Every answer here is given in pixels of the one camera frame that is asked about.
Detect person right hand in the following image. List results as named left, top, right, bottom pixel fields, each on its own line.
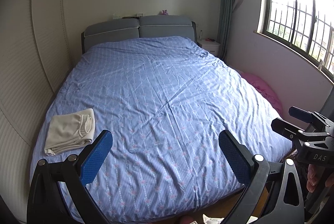
left=306, top=164, right=319, bottom=193

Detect grey upholstered headboard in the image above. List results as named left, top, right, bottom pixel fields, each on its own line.
left=81, top=15, right=197, bottom=53

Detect blue floral bed sheet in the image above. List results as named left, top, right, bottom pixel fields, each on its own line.
left=30, top=36, right=292, bottom=223

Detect cream white pants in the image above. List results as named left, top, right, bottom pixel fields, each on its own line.
left=44, top=108, right=95, bottom=156

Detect white nightstand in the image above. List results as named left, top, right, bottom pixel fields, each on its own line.
left=197, top=39, right=220, bottom=57

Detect cream ribbed wardrobe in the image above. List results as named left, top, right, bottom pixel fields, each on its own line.
left=1, top=0, right=72, bottom=222

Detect pink blanket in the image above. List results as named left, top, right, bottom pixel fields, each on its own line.
left=240, top=72, right=283, bottom=117

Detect barred window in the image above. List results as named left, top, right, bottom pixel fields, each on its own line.
left=258, top=0, right=333, bottom=78

